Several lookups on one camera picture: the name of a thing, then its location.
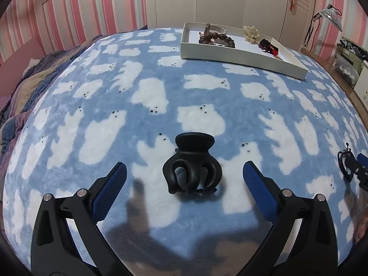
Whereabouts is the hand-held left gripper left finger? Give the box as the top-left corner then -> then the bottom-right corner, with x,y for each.
30,162 -> 133,276

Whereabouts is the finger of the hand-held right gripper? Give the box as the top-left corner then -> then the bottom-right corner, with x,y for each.
343,154 -> 368,189

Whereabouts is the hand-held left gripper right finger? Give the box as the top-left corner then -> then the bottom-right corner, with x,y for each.
242,161 -> 339,276

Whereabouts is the black hair claw clip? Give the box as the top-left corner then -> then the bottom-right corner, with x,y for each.
162,132 -> 223,195

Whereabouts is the white rectangular tray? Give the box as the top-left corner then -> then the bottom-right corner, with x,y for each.
180,21 -> 309,80

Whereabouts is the brown wooden bead bracelet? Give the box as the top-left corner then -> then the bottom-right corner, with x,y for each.
198,31 -> 236,49

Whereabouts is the blue blanket with white bears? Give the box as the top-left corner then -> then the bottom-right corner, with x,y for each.
3,27 -> 363,276

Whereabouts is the white box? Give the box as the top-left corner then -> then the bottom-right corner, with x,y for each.
354,60 -> 368,107

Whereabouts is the green storage box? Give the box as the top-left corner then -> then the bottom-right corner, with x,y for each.
333,37 -> 368,88

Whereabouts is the striped purple quilt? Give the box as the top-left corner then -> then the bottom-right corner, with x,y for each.
0,33 -> 104,156

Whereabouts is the white plush pillow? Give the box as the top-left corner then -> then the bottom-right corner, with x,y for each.
23,59 -> 41,77

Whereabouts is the desk lamp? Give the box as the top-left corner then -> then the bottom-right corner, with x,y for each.
303,4 -> 342,48

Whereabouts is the cream scrunchie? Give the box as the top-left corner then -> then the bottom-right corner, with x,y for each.
243,25 -> 261,45

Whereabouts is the pink headboard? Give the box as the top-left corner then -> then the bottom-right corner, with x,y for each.
0,36 -> 48,98

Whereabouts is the silver bangle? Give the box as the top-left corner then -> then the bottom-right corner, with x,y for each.
204,23 -> 229,35

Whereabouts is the white wardrobe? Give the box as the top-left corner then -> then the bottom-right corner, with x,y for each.
144,0 -> 317,52

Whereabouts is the black and red hair tie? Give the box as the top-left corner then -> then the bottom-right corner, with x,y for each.
259,38 -> 281,56

